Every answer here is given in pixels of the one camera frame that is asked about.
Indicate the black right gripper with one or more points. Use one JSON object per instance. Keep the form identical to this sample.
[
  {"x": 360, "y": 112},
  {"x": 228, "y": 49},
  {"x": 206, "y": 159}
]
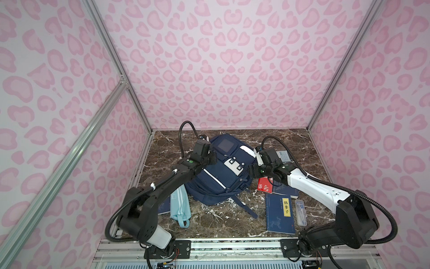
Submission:
[{"x": 257, "y": 170}]

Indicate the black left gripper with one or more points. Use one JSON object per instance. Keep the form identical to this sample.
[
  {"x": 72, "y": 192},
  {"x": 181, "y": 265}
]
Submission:
[{"x": 208, "y": 157}]

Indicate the navy blue backpack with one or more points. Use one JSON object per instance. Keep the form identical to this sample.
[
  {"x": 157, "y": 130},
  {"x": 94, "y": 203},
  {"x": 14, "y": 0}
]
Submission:
[{"x": 228, "y": 177}]

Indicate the blue book yellow label front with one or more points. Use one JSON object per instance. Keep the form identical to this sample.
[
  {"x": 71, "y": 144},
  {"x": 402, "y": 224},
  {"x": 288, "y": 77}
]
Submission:
[{"x": 279, "y": 214}]

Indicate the blue book yellow label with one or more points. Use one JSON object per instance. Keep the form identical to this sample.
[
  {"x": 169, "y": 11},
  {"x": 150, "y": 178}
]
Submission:
[
  {"x": 279, "y": 214},
  {"x": 286, "y": 191}
]

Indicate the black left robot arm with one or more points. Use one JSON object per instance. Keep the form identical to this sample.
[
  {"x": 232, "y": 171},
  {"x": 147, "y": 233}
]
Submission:
[{"x": 138, "y": 215}]

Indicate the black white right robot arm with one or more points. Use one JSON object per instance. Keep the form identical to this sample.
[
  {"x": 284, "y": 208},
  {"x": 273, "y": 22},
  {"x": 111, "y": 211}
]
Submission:
[{"x": 355, "y": 220}]

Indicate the teal pencil case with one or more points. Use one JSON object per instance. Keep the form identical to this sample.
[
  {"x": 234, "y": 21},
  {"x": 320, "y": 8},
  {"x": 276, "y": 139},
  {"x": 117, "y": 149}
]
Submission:
[{"x": 179, "y": 207}]

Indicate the clear plastic ruler case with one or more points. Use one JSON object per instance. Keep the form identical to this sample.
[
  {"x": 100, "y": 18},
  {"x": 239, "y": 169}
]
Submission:
[{"x": 301, "y": 213}]

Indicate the light blue calculator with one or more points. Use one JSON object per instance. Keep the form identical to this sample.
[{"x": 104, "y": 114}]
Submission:
[{"x": 284, "y": 156}]

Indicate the red stationery packet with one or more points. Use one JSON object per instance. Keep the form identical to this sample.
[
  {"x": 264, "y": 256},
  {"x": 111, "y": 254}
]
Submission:
[{"x": 265, "y": 185}]

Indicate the left diagonal aluminium strut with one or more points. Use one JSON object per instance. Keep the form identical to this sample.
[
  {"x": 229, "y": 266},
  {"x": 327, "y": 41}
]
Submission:
[{"x": 19, "y": 235}]

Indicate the left aluminium corner post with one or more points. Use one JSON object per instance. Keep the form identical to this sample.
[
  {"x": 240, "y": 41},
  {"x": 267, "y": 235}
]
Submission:
[{"x": 102, "y": 30}]

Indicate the aluminium corner post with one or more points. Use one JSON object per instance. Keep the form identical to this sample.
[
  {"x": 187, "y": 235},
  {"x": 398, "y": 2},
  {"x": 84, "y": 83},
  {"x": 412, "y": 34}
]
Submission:
[
  {"x": 363, "y": 29},
  {"x": 102, "y": 30}
]

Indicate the right aluminium corner post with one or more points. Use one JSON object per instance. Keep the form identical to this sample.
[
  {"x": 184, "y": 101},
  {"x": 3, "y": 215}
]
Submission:
[{"x": 363, "y": 29}]

